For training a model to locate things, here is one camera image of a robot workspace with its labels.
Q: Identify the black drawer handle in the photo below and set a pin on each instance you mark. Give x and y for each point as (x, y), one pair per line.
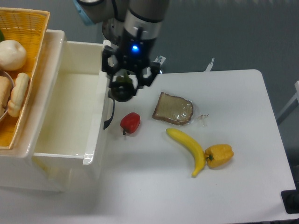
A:
(110, 113)

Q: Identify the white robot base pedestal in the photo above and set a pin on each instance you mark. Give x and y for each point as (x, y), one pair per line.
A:
(112, 30)

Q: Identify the white round bun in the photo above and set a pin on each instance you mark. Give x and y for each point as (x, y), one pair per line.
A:
(12, 55)

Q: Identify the white frame at right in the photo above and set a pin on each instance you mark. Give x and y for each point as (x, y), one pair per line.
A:
(289, 107)

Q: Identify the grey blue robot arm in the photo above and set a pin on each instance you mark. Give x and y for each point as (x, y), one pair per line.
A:
(132, 26)

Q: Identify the dark purple mangosteen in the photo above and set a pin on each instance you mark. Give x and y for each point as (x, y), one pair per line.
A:
(122, 88)

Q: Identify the yellow bell pepper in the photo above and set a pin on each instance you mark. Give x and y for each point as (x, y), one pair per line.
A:
(218, 155)

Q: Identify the beige twisted bread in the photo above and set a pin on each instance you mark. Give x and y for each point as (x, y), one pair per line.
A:
(17, 95)

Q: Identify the black device at edge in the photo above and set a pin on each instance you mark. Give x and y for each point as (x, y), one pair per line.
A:
(291, 201)

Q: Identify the wrapped bread slice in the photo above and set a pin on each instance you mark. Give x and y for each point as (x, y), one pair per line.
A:
(176, 110)

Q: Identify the white upper drawer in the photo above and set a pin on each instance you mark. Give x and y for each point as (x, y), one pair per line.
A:
(73, 135)

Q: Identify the white metal bracket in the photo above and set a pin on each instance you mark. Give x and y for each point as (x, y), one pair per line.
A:
(161, 60)

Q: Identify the metal bowl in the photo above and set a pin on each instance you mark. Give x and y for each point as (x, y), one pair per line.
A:
(5, 74)

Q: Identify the tan bread loaf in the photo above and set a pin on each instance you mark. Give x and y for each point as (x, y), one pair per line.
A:
(5, 88)

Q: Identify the yellow woven basket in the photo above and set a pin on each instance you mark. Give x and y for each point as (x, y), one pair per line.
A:
(28, 27)

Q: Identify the yellow banana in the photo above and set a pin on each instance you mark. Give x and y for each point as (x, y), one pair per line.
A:
(192, 146)

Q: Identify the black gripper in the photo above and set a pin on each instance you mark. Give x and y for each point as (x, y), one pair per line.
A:
(134, 55)

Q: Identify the red bell pepper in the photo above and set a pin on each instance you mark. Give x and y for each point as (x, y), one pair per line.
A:
(130, 123)

